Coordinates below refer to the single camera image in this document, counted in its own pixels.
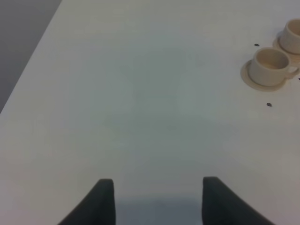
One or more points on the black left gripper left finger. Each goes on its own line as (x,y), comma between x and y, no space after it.
(96,208)

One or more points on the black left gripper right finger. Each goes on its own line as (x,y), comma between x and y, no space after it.
(221,206)

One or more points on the beige near cup saucer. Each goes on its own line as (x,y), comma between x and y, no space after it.
(244,73)

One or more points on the beige cup saucer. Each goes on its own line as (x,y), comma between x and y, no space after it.
(276,44)
(244,73)

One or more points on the beige near teacup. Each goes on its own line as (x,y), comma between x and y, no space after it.
(269,67)

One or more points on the beige teacup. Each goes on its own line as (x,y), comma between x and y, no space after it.
(290,38)
(269,67)

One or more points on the beige far cup saucer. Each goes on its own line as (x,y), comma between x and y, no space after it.
(276,44)

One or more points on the beige far teacup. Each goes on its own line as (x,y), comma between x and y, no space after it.
(290,38)

